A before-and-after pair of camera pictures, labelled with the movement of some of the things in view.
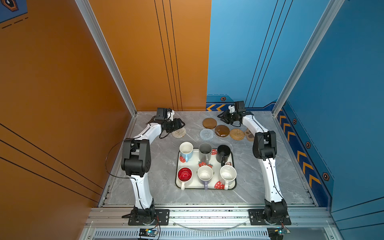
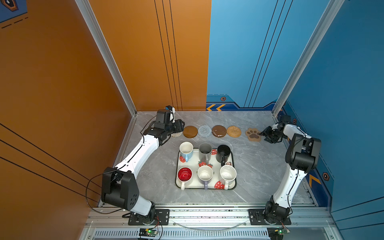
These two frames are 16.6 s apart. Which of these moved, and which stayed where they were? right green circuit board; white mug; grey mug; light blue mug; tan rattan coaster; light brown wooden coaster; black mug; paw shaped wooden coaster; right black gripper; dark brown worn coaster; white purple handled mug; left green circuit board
Moved: right black gripper; tan rattan coaster; light brown wooden coaster; dark brown worn coaster
Stayed: black mug; light blue mug; paw shaped wooden coaster; white purple handled mug; right green circuit board; white mug; left green circuit board; grey mug
